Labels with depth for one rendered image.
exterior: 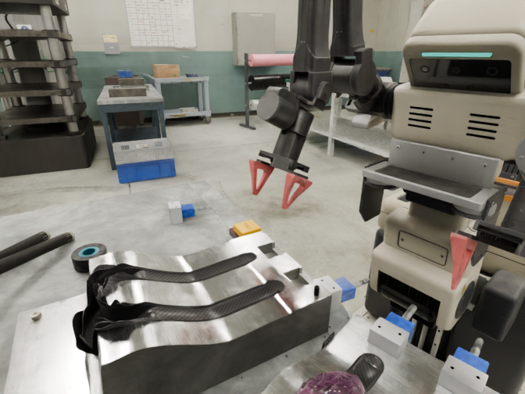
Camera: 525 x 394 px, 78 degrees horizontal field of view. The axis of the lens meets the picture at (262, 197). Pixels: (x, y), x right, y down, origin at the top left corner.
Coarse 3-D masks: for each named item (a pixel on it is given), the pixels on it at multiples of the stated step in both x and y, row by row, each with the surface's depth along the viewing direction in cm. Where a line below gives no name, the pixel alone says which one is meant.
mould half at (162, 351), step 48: (240, 240) 75; (144, 288) 55; (192, 288) 61; (240, 288) 61; (288, 288) 60; (48, 336) 54; (144, 336) 45; (192, 336) 48; (240, 336) 51; (288, 336) 57; (48, 384) 46; (96, 384) 46; (144, 384) 45; (192, 384) 50
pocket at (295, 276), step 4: (296, 268) 66; (300, 268) 66; (284, 272) 65; (288, 272) 65; (292, 272) 66; (296, 272) 66; (300, 272) 66; (288, 276) 66; (292, 276) 66; (296, 276) 67; (300, 276) 66; (304, 276) 66; (292, 280) 67; (296, 280) 67; (300, 280) 67; (304, 280) 65; (308, 280) 65; (296, 284) 65; (300, 284) 65; (304, 284) 65; (308, 284) 64
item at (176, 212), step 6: (168, 204) 102; (174, 204) 102; (186, 204) 105; (192, 204) 105; (174, 210) 100; (180, 210) 100; (186, 210) 101; (192, 210) 102; (198, 210) 105; (174, 216) 100; (180, 216) 101; (186, 216) 102; (192, 216) 103; (174, 222) 101; (180, 222) 102
